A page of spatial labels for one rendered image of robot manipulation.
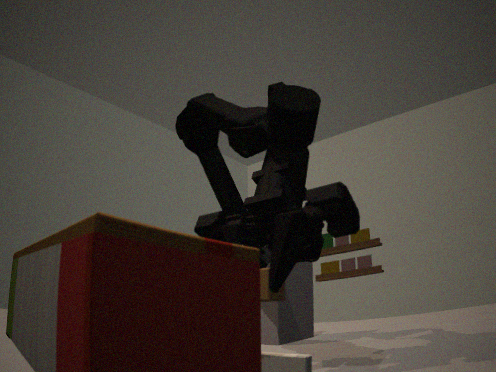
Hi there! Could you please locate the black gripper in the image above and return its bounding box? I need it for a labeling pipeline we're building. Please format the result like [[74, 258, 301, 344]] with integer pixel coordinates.
[[194, 160, 360, 293]]

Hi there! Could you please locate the small brown block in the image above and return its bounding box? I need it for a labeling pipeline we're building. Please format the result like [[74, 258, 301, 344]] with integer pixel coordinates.
[[260, 268, 286, 302]]

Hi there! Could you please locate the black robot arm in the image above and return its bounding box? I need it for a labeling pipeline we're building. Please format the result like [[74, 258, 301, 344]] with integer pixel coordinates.
[[175, 82, 321, 216]]

